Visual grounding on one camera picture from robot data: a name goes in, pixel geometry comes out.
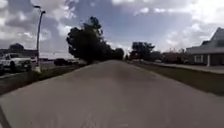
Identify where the grey concrete path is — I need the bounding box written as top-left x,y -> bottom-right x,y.
0,59 -> 224,128

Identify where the group of distant trees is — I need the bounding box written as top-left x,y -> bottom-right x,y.
128,41 -> 163,62

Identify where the large dark tree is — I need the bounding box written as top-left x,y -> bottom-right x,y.
65,16 -> 125,65

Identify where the dark car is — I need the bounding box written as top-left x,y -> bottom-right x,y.
53,58 -> 70,67

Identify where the grass strip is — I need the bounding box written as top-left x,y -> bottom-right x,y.
0,63 -> 90,96
125,60 -> 224,96

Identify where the street lamp pole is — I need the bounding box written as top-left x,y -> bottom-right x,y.
32,4 -> 47,74

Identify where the low distant building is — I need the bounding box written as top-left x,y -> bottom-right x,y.
0,42 -> 38,58

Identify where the white pickup truck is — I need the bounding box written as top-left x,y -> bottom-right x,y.
0,52 -> 33,74

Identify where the pale gabled building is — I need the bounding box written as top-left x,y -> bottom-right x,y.
185,27 -> 224,67

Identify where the pale concrete walkway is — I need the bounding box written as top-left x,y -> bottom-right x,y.
142,61 -> 224,75

